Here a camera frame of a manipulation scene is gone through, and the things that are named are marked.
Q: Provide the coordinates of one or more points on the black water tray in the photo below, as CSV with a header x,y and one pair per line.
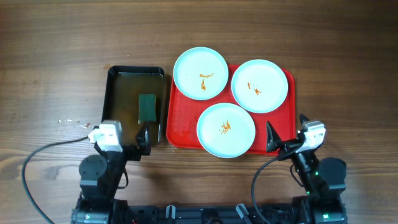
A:
x,y
121,101

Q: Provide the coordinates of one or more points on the red plastic tray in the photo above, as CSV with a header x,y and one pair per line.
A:
x,y
184,113

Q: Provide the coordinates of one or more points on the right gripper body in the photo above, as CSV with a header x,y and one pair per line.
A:
x,y
290,145

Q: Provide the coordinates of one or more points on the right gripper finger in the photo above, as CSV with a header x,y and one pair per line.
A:
x,y
273,139
303,119

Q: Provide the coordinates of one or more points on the green sponge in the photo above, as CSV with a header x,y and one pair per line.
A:
x,y
147,108

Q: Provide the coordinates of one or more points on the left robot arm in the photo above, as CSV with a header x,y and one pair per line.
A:
x,y
101,174

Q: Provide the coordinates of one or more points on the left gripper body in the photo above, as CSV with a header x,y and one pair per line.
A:
x,y
131,152

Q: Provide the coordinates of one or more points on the white plate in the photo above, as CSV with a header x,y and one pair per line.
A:
x,y
200,73
259,86
226,130

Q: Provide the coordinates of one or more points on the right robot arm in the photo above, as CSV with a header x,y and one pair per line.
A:
x,y
323,180

